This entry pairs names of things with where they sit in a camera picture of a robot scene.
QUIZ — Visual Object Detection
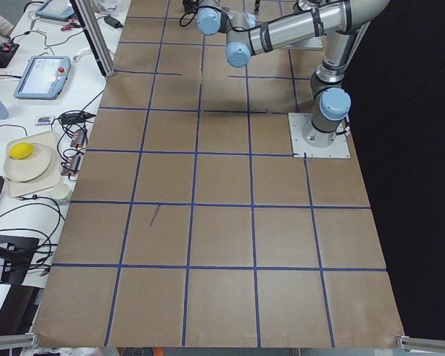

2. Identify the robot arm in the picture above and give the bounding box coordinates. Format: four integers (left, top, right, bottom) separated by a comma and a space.
185, 0, 388, 148

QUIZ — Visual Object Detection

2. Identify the black monitor stand base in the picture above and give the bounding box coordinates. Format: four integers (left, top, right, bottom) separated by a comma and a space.
0, 235, 39, 285

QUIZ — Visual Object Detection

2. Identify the white paper cup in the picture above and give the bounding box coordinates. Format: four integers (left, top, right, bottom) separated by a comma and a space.
51, 183, 73, 205

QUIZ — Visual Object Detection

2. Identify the beige tray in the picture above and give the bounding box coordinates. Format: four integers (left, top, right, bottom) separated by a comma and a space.
4, 131, 61, 198

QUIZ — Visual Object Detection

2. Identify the black power adapter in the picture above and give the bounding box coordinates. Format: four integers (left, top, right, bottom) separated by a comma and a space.
104, 15, 123, 29

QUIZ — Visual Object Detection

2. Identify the beige plate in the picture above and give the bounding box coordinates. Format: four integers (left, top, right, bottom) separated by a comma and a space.
4, 143, 51, 182

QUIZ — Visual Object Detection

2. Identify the yellow lemon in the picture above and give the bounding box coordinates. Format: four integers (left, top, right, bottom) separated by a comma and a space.
9, 142, 33, 160

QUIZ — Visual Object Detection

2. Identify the teach pendant tablet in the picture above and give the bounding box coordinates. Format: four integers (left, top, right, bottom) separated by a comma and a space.
14, 56, 71, 100

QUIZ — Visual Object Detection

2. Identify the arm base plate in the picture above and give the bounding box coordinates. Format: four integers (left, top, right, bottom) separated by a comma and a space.
288, 113, 351, 159
284, 37, 323, 50

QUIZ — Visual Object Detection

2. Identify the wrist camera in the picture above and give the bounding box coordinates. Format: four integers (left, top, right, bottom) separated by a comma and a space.
182, 0, 200, 13

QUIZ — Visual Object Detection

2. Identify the aluminium frame post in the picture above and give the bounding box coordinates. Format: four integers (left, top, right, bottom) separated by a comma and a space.
70, 0, 115, 78

